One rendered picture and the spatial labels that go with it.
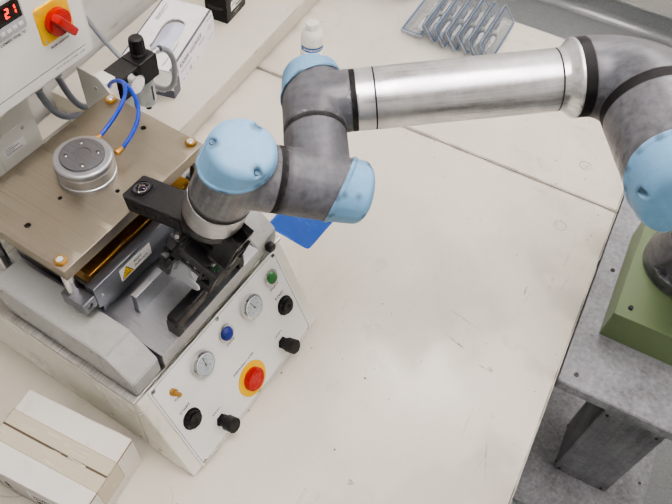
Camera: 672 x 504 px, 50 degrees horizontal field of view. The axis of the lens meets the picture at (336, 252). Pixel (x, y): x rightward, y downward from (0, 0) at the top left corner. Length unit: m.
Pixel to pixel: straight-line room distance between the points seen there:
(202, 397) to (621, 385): 0.71
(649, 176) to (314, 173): 0.35
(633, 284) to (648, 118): 0.58
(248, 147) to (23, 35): 0.42
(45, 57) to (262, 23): 0.80
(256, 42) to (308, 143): 0.95
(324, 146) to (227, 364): 0.46
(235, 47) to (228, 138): 0.99
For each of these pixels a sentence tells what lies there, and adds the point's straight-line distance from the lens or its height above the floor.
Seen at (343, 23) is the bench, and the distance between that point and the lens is 1.87.
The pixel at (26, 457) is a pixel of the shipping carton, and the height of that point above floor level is 0.84.
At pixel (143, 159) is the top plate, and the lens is 1.03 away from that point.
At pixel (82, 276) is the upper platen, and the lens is 1.01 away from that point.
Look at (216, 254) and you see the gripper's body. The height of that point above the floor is 1.13.
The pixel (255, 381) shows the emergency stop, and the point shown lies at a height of 0.79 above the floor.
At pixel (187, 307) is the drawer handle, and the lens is 0.99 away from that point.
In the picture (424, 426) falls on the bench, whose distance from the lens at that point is 1.21.
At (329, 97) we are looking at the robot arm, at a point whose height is 1.29.
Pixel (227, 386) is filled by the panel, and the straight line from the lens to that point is 1.14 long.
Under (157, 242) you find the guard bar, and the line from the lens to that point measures 1.04.
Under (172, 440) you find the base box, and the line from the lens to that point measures 1.10.
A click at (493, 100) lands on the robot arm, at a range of 0.87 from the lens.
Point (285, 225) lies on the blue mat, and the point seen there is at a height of 0.75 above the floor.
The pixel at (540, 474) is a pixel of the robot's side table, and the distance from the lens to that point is 2.05.
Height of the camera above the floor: 1.85
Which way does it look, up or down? 54 degrees down
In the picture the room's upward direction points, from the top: 6 degrees clockwise
